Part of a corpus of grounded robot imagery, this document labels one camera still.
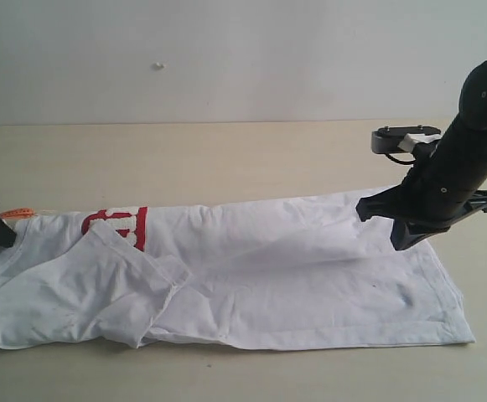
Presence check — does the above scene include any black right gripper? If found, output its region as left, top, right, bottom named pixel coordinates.
left=356, top=121, right=487, bottom=251

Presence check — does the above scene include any white t-shirt red lettering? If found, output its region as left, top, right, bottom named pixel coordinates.
left=0, top=191, right=474, bottom=351

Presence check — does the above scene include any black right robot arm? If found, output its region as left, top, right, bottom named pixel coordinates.
left=356, top=61, right=487, bottom=250

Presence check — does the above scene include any orange neck label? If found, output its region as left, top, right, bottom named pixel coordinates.
left=0, top=208, right=35, bottom=220

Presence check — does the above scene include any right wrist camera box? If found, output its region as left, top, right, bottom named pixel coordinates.
left=370, top=125, right=442, bottom=155

